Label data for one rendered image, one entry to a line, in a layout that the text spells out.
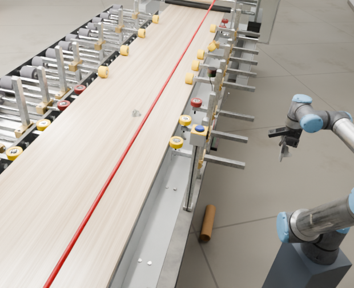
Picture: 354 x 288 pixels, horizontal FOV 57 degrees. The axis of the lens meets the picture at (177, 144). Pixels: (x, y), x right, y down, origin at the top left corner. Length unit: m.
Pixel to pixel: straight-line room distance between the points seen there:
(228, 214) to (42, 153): 1.57
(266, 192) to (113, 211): 1.82
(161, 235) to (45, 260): 0.63
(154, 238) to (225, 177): 1.46
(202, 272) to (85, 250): 1.19
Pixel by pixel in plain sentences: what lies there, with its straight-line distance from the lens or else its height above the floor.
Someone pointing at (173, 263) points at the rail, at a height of 0.70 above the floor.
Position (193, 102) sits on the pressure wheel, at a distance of 2.30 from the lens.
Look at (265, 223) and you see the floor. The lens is 2.81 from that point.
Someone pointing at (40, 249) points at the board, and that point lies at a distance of 1.45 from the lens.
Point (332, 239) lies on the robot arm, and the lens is 1.81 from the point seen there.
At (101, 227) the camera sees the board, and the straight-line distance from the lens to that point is 1.47.
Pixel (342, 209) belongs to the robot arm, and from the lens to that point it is 1.34.
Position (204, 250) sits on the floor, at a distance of 2.53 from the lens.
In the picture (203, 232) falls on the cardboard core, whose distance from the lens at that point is 2.52.
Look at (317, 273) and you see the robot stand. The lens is 1.90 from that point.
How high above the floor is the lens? 2.05
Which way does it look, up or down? 37 degrees down
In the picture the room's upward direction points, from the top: 6 degrees clockwise
